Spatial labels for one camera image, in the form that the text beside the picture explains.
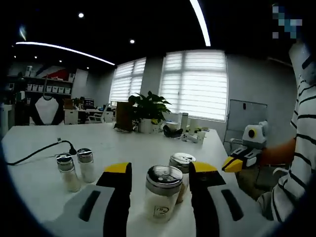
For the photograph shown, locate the curved ceiling light strip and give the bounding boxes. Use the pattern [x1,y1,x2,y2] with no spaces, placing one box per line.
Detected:
[189,0,212,47]
[15,41,116,66]

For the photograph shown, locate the metal shelf with white bins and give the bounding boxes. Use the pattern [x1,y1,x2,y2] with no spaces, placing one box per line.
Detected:
[8,65,76,96]

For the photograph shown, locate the brown paper bag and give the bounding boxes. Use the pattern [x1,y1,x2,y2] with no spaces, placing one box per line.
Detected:
[116,101,134,131]

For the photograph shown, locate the person's grey trousers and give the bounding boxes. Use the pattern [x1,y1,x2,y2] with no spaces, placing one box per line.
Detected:
[256,191,281,222]

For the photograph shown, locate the black power cable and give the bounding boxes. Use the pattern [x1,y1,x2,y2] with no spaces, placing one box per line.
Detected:
[6,138,78,166]

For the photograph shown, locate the small seasoning bottle beige powder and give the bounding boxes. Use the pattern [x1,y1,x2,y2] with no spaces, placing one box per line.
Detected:
[56,153,81,193]

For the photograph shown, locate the person in striped shirt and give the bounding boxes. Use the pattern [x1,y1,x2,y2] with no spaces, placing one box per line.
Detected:
[270,74,316,223]

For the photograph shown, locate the grey VR headset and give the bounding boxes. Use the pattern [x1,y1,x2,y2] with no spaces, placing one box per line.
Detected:
[162,124,184,139]

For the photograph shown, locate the grey seat chair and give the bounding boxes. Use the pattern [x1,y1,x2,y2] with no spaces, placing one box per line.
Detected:
[223,137,245,158]

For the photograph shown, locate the white slim box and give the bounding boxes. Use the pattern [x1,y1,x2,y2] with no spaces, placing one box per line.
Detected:
[189,118,198,135]

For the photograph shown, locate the large window white blinds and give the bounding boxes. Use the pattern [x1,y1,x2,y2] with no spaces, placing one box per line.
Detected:
[159,50,228,122]

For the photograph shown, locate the white mug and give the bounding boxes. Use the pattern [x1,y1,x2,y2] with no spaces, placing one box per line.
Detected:
[165,120,182,131]

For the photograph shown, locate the white whiteboard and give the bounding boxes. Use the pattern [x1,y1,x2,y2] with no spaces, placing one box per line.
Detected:
[228,98,268,139]

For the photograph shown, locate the white drawer cabinet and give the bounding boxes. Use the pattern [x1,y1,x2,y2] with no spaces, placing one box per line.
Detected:
[64,110,79,124]

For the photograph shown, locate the white tall thermos bottle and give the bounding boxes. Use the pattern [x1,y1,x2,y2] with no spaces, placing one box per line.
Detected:
[181,112,189,134]

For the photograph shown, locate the white worn device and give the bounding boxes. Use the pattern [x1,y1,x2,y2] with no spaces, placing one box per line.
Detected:
[288,41,316,83]

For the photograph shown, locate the tall seasoning bottle brown powder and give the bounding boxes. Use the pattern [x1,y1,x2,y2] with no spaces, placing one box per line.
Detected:
[168,152,196,204]

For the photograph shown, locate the white office chair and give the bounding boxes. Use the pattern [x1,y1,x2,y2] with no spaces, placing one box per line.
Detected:
[87,103,114,124]

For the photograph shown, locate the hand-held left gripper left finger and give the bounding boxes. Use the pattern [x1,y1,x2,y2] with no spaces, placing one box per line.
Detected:
[43,161,133,237]

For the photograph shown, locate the small seasoning bottle white powder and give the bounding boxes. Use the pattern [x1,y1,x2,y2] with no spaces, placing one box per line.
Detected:
[77,148,97,183]

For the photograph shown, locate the white VR controller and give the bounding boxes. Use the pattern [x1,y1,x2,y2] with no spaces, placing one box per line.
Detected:
[181,133,199,144]

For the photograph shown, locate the green potted plant white pot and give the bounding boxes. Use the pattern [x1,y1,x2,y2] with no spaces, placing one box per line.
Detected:
[128,90,172,134]

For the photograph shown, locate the tall seasoning bottle cream powder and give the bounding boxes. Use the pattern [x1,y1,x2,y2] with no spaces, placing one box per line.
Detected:
[144,164,184,224]

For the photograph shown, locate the group of ceiling spotlights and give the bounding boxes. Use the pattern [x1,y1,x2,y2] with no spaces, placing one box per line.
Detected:
[11,12,136,71]

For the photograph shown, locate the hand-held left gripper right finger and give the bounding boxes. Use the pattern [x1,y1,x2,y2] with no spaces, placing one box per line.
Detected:
[188,161,282,237]

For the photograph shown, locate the narrow window white blinds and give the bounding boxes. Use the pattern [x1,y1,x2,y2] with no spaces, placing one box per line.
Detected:
[109,57,147,104]

